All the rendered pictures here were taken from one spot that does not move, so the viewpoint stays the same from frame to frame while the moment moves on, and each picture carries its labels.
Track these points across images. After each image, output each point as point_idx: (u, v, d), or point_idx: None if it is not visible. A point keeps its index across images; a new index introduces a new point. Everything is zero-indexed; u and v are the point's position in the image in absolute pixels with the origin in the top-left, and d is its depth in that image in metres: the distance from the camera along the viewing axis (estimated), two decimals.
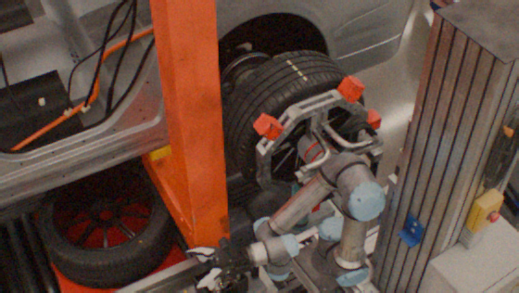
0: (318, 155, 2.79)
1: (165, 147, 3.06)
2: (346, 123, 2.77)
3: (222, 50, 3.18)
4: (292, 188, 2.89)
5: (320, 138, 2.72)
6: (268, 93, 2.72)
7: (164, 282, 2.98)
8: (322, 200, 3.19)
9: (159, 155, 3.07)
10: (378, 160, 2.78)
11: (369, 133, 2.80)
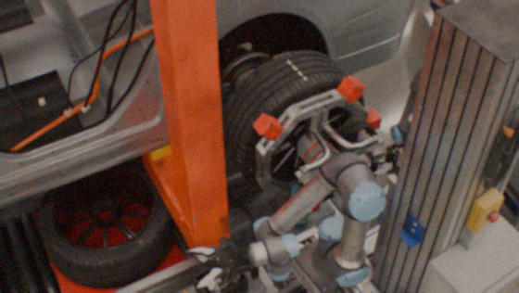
0: (318, 155, 2.79)
1: (165, 147, 3.06)
2: (346, 123, 2.77)
3: (222, 50, 3.18)
4: (292, 188, 2.89)
5: (320, 138, 2.72)
6: (268, 93, 2.72)
7: (164, 282, 2.98)
8: (322, 200, 3.19)
9: (159, 155, 3.07)
10: (378, 160, 2.78)
11: (369, 133, 2.80)
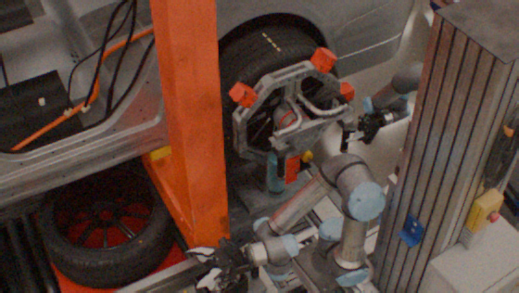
0: (292, 122, 2.92)
1: (165, 147, 3.06)
2: (318, 93, 2.90)
3: (222, 50, 3.18)
4: (268, 156, 3.02)
5: (293, 106, 2.85)
6: (243, 63, 2.85)
7: (164, 282, 2.98)
8: (299, 171, 3.33)
9: (159, 155, 3.07)
10: (349, 128, 2.91)
11: (341, 103, 2.93)
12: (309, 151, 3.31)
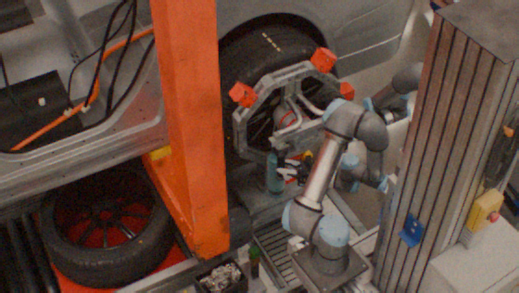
0: (292, 122, 2.92)
1: (165, 147, 3.06)
2: (318, 93, 2.90)
3: (222, 50, 3.18)
4: (268, 156, 3.02)
5: (293, 106, 2.85)
6: (243, 63, 2.85)
7: (164, 282, 2.98)
8: None
9: (159, 155, 3.07)
10: None
11: None
12: (309, 151, 3.31)
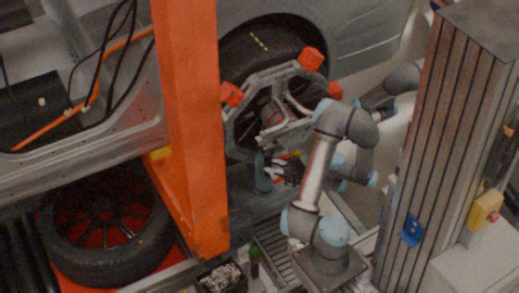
0: (279, 122, 2.93)
1: (165, 147, 3.06)
2: (305, 92, 2.91)
3: None
4: (256, 155, 3.02)
5: (280, 106, 2.85)
6: (231, 62, 2.86)
7: (164, 282, 2.98)
8: None
9: (159, 155, 3.07)
10: None
11: None
12: (297, 150, 3.31)
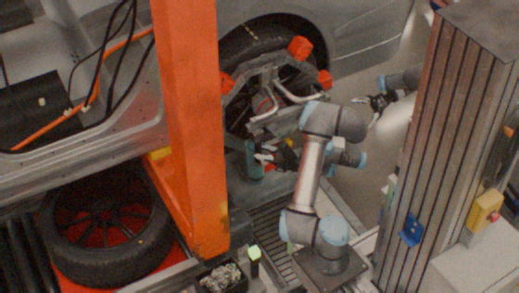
0: (269, 109, 2.98)
1: (165, 147, 3.06)
2: (295, 80, 2.96)
3: None
4: (246, 143, 3.08)
5: (270, 93, 2.91)
6: (221, 51, 2.91)
7: (164, 282, 2.98)
8: None
9: (159, 155, 3.07)
10: None
11: (317, 90, 2.99)
12: (288, 139, 3.37)
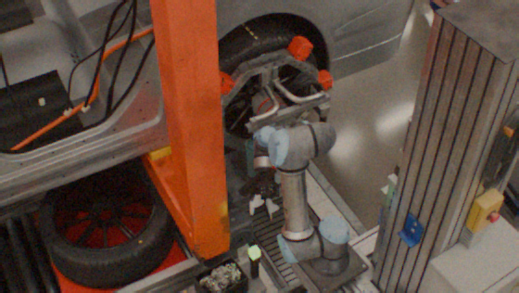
0: (269, 109, 2.98)
1: (165, 147, 3.06)
2: (295, 80, 2.96)
3: None
4: (246, 143, 3.08)
5: (270, 93, 2.91)
6: (221, 51, 2.91)
7: (164, 282, 2.98)
8: None
9: (159, 155, 3.07)
10: (326, 115, 2.97)
11: (317, 90, 2.99)
12: None
